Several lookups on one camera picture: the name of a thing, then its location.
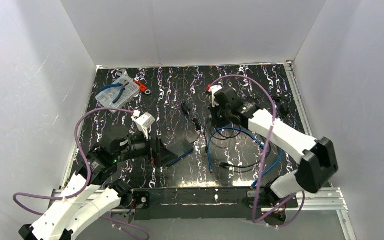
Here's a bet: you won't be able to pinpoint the black switch with blue ports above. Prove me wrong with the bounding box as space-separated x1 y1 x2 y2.
161 138 194 167

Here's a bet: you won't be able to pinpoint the black ethernet cable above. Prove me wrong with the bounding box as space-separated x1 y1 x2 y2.
203 119 272 170

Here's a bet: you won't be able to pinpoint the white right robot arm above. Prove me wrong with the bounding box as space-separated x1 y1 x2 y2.
208 85 339 200

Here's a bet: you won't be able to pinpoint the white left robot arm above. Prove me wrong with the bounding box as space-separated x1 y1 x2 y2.
18 126 165 240

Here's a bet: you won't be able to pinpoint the small black connector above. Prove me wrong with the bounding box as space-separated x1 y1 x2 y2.
192 118 202 132

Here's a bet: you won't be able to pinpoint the small black clip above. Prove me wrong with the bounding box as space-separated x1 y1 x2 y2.
181 102 191 117

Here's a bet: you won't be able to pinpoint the clear plastic parts box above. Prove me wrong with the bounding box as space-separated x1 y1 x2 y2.
95 75 140 109

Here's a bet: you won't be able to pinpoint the red black tool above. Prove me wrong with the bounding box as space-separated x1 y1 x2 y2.
133 80 152 96

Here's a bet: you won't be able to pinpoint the black base bar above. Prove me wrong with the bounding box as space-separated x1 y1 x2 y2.
125 187 279 222

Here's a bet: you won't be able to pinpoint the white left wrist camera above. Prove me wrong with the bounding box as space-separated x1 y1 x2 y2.
134 112 156 140

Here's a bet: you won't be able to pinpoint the blue handled pliers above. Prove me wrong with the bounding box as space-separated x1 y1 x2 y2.
101 81 130 104

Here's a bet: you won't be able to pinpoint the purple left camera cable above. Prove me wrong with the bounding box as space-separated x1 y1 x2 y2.
13 107 150 240

